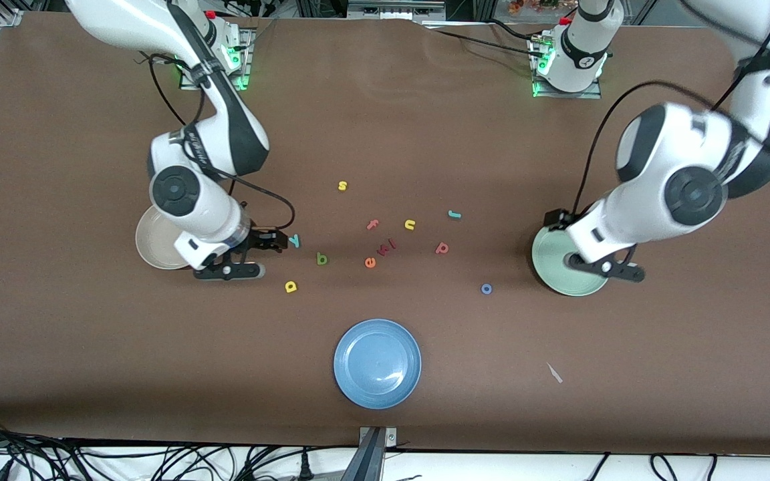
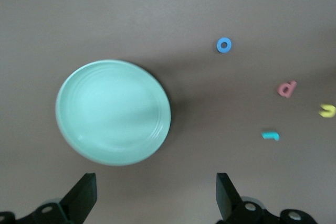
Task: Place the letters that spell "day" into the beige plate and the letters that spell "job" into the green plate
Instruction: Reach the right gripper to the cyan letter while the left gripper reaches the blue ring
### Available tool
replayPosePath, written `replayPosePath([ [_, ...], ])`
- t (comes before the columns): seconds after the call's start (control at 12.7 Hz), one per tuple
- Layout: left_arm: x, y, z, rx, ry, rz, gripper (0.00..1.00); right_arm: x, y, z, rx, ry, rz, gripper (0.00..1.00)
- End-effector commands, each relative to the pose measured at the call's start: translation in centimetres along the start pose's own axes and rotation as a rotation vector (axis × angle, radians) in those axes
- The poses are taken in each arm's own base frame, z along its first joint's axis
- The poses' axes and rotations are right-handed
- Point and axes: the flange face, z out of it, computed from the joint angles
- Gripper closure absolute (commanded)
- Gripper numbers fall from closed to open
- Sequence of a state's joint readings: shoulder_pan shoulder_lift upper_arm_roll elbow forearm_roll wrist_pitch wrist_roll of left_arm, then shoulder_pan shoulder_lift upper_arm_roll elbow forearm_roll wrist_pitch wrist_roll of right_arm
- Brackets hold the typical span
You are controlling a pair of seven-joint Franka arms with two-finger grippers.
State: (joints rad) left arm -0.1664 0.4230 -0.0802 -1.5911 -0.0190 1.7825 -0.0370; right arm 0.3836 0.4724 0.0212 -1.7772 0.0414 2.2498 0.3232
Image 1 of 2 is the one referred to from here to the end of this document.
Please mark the brown table cover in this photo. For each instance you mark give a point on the brown table cover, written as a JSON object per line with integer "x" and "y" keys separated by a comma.
{"x": 385, "y": 120}

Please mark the light green plate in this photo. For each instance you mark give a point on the light green plate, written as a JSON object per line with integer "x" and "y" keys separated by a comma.
{"x": 549, "y": 264}

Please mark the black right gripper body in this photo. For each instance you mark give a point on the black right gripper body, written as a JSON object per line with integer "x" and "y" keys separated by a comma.
{"x": 261, "y": 239}

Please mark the blue plate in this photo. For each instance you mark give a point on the blue plate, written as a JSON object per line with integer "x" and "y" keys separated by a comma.
{"x": 377, "y": 364}

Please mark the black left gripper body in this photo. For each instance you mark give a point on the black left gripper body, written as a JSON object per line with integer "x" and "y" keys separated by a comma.
{"x": 557, "y": 219}

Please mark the pink letter p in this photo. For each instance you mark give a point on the pink letter p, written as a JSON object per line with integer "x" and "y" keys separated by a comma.
{"x": 441, "y": 248}

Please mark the orange decoration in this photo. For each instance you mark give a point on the orange decoration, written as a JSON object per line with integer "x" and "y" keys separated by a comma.
{"x": 525, "y": 7}

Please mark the white paper scrap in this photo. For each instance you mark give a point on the white paper scrap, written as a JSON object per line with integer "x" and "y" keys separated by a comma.
{"x": 554, "y": 373}

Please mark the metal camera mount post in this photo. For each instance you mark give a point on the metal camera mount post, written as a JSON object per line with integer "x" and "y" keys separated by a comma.
{"x": 371, "y": 461}

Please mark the green letter b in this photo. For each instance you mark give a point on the green letter b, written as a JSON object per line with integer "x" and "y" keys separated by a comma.
{"x": 322, "y": 260}

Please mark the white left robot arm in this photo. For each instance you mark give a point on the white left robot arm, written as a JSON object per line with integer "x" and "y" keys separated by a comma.
{"x": 646, "y": 207}

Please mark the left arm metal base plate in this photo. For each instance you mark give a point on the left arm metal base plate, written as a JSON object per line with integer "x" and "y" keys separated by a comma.
{"x": 559, "y": 95}

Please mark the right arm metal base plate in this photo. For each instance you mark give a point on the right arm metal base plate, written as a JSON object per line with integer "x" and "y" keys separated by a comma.
{"x": 248, "y": 63}

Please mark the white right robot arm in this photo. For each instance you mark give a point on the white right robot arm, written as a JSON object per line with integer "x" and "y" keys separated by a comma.
{"x": 211, "y": 214}

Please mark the beige brown plate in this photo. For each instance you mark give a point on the beige brown plate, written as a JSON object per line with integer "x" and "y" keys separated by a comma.
{"x": 154, "y": 244}

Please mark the yellow letter d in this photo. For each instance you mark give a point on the yellow letter d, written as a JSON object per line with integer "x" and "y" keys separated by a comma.
{"x": 289, "y": 288}

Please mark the aluminium frame rail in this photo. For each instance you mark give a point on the aluminium frame rail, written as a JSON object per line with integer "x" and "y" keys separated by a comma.
{"x": 392, "y": 10}

